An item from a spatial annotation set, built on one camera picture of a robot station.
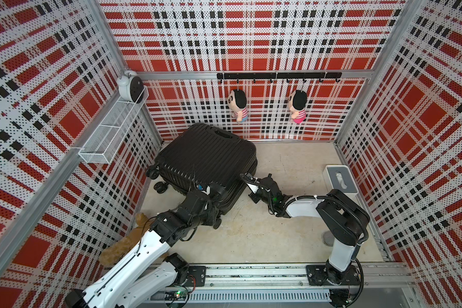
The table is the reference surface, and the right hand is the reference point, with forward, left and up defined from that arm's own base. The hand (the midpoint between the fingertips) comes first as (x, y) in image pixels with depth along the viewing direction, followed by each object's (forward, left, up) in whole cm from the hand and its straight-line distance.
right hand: (252, 181), depth 93 cm
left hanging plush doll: (+29, +7, +26) cm, 39 cm away
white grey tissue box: (+5, -46, -5) cm, 47 cm away
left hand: (-19, +16, +8) cm, 26 cm away
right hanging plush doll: (+32, -23, +23) cm, 46 cm away
